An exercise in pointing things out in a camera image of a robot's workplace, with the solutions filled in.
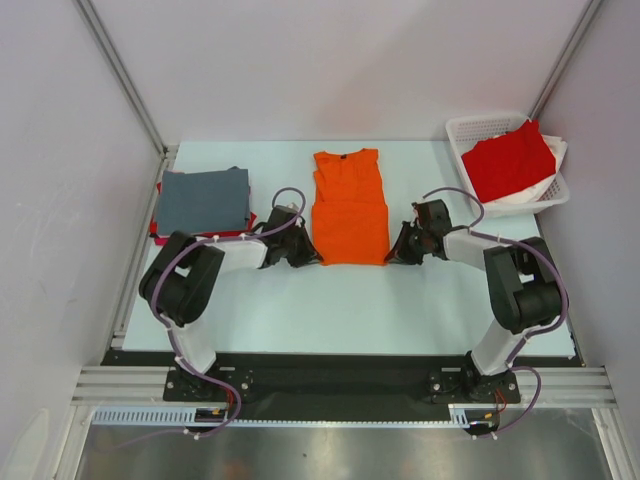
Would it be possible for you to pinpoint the orange t-shirt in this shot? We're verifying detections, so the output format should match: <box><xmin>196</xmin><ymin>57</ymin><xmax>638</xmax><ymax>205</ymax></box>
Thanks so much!
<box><xmin>311</xmin><ymin>149</ymin><xmax>390</xmax><ymax>266</ymax></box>

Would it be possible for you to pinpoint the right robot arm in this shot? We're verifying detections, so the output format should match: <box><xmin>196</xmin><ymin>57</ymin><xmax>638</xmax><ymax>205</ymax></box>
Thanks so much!
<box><xmin>385</xmin><ymin>200</ymin><xmax>568</xmax><ymax>401</ymax></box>

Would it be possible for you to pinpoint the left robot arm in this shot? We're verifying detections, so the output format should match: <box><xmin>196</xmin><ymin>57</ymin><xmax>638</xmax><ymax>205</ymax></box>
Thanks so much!
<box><xmin>139</xmin><ymin>204</ymin><xmax>322</xmax><ymax>400</ymax></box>

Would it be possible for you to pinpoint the white cloth in basket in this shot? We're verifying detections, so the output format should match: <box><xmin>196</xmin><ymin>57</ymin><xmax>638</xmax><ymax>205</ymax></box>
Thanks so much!
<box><xmin>476</xmin><ymin>129</ymin><xmax>567</xmax><ymax>205</ymax></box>

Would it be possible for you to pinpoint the magenta folded t-shirt in stack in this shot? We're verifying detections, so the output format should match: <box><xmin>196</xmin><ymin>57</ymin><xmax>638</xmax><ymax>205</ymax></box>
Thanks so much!
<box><xmin>152</xmin><ymin>235</ymin><xmax>169</xmax><ymax>247</ymax></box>

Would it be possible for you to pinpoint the aluminium corner post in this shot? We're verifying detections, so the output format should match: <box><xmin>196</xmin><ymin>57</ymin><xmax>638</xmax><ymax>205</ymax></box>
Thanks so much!
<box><xmin>528</xmin><ymin>0</ymin><xmax>608</xmax><ymax>119</ymax></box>
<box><xmin>73</xmin><ymin>0</ymin><xmax>168</xmax><ymax>158</ymax></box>

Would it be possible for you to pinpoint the grey folded t-shirt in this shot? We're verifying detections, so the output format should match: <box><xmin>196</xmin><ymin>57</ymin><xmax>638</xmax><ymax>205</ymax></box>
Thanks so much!
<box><xmin>152</xmin><ymin>167</ymin><xmax>251</xmax><ymax>237</ymax></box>

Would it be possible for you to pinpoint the white plastic basket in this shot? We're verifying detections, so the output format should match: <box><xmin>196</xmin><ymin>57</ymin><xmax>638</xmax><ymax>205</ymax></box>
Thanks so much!
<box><xmin>445</xmin><ymin>113</ymin><xmax>570</xmax><ymax>218</ymax></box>

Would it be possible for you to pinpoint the red t-shirt in basket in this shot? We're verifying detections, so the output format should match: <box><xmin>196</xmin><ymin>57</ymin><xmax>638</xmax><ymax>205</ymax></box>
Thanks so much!
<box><xmin>461</xmin><ymin>120</ymin><xmax>557</xmax><ymax>203</ymax></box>

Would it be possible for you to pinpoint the white cable duct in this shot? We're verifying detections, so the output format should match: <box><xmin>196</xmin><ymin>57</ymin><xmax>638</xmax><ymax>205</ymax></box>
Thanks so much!
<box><xmin>92</xmin><ymin>404</ymin><xmax>498</xmax><ymax>429</ymax></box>

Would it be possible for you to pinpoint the left aluminium corner post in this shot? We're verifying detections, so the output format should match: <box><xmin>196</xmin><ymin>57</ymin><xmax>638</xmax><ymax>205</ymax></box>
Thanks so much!
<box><xmin>73</xmin><ymin>0</ymin><xmax>168</xmax><ymax>158</ymax></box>

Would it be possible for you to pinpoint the right aluminium corner post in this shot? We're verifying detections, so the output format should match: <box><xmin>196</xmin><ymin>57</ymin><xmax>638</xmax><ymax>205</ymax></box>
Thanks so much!
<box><xmin>528</xmin><ymin>0</ymin><xmax>608</xmax><ymax>119</ymax></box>

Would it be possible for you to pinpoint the aluminium frame rail front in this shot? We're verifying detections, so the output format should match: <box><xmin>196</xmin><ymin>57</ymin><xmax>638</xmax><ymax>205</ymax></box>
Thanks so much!
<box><xmin>72</xmin><ymin>366</ymin><xmax>617</xmax><ymax>409</ymax></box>

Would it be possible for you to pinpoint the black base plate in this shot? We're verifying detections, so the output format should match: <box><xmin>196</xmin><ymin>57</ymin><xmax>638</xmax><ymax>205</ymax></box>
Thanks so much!
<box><xmin>99</xmin><ymin>349</ymin><xmax>521</xmax><ymax>421</ymax></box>

